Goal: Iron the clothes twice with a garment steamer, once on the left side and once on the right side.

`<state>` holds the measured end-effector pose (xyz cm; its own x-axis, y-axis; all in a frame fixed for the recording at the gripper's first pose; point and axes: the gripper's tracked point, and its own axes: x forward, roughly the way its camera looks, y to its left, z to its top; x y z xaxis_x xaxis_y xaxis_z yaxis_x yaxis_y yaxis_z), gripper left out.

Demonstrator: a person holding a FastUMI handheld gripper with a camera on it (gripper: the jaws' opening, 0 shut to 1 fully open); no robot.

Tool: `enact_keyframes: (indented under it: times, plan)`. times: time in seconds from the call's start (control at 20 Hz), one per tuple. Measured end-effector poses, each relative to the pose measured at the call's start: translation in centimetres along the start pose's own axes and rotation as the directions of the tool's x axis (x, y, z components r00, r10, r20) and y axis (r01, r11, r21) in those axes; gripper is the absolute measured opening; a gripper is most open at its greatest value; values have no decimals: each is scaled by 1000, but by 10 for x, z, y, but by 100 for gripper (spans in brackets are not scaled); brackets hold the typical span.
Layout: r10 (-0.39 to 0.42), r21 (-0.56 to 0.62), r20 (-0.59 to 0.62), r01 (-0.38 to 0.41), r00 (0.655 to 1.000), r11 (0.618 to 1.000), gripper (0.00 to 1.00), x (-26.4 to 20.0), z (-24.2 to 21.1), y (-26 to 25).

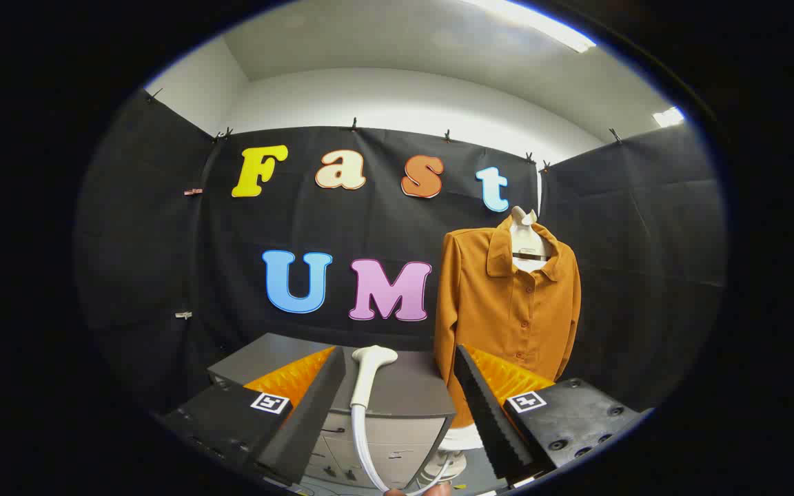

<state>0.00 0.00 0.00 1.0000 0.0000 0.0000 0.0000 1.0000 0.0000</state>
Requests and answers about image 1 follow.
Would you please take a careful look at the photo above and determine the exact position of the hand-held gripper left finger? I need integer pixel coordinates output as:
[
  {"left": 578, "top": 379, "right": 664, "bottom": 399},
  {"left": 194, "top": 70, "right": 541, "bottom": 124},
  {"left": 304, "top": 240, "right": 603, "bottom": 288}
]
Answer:
[{"left": 156, "top": 346, "right": 347, "bottom": 486}]

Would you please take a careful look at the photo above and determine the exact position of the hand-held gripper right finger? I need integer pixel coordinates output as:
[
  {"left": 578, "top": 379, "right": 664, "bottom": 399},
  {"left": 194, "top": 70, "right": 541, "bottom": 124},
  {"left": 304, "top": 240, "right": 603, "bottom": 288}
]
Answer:
[{"left": 454, "top": 343, "right": 654, "bottom": 486}]

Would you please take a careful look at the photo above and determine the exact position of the white garment steamer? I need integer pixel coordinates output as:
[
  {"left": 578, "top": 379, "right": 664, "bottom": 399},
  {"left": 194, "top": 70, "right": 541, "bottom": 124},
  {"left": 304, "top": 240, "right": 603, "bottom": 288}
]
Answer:
[{"left": 350, "top": 346, "right": 453, "bottom": 493}]

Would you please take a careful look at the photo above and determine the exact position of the orange button shirt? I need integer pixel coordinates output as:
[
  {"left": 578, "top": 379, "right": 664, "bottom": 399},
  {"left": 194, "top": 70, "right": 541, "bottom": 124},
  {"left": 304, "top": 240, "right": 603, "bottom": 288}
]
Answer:
[{"left": 434, "top": 215, "right": 582, "bottom": 429}]

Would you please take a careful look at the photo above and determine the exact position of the white round stand base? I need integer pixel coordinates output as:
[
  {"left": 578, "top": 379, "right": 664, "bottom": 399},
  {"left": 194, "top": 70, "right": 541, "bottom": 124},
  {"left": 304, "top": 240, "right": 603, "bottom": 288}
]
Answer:
[{"left": 419, "top": 424, "right": 486, "bottom": 484}]

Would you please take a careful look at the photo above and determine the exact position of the grey cabinet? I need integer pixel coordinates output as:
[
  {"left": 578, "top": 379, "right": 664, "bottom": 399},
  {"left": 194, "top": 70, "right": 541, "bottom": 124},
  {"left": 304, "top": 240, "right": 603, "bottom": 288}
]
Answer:
[{"left": 207, "top": 333, "right": 456, "bottom": 490}]

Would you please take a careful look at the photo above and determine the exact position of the long ceiling light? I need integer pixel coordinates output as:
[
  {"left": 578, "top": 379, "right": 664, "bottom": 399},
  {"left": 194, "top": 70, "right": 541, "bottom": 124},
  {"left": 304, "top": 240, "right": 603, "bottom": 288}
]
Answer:
[{"left": 466, "top": 0, "right": 598, "bottom": 54}]

